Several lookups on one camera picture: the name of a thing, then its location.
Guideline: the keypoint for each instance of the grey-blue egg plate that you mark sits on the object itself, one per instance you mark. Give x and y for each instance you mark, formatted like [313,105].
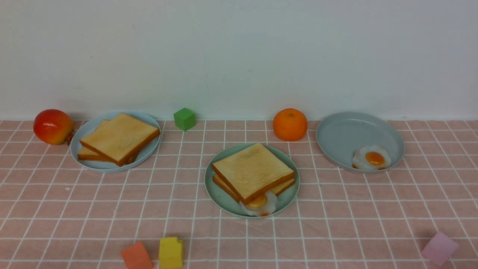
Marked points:
[340,135]

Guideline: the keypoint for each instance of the green cube block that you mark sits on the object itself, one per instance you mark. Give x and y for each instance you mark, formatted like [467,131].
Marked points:
[185,119]

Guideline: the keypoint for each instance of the orange block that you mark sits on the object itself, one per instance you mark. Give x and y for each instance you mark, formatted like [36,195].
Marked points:
[136,257]

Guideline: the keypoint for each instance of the orange fruit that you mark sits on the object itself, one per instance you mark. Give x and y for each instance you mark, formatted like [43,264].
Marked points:
[290,124]

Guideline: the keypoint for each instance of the pink block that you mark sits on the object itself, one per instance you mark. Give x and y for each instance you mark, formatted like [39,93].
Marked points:
[439,249]

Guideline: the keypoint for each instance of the yellow block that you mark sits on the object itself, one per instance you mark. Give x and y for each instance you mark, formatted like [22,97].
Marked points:
[171,253]

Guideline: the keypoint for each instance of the light blue bread plate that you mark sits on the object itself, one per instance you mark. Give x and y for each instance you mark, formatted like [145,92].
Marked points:
[107,167]

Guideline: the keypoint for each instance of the teal centre plate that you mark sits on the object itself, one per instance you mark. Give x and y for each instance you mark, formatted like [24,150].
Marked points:
[225,202]

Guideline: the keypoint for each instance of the red yellow pomegranate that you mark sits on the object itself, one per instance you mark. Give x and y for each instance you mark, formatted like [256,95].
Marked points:
[54,127]

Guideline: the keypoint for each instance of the fried egg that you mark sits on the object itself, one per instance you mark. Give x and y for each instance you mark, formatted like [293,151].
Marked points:
[263,205]
[371,158]

